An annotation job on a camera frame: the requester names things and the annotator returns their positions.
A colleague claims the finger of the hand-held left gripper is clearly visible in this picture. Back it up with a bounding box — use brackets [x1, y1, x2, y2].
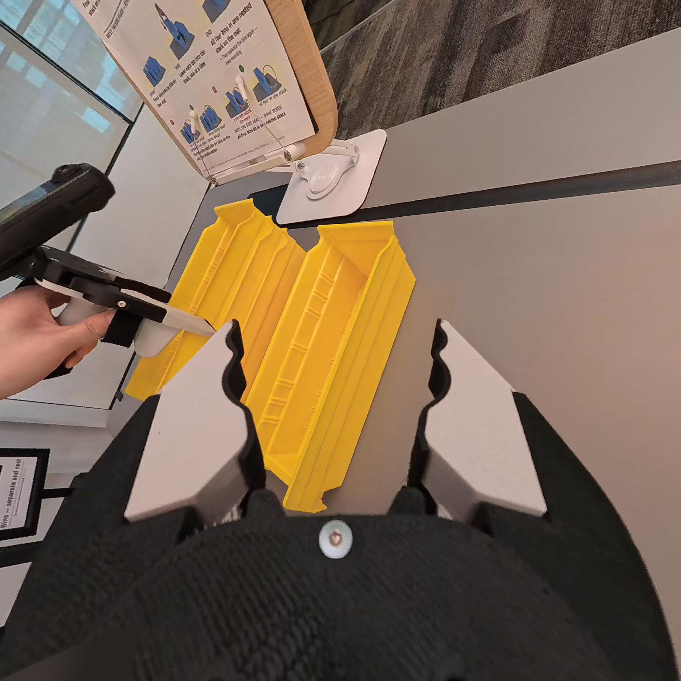
[164, 304, 218, 337]

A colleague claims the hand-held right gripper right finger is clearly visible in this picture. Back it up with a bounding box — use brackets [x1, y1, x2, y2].
[408, 319, 549, 523]

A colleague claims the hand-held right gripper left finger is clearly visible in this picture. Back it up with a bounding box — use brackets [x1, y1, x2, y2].
[123, 319, 267, 525]

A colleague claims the yellow plastic bin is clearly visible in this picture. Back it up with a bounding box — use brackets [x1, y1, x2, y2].
[242, 221, 417, 514]
[124, 201, 307, 401]

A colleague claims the person's left hand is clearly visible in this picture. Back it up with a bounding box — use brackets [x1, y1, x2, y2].
[0, 285, 117, 401]

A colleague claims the black framed sign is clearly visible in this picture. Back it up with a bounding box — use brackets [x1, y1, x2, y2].
[0, 448, 51, 549]

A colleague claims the white stand base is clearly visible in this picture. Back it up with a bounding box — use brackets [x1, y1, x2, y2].
[276, 129, 387, 225]

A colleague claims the instruction sheet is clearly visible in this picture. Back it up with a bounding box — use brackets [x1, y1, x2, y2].
[74, 0, 316, 179]

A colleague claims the wooden clipboard stand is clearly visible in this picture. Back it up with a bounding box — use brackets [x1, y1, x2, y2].
[209, 0, 338, 186]

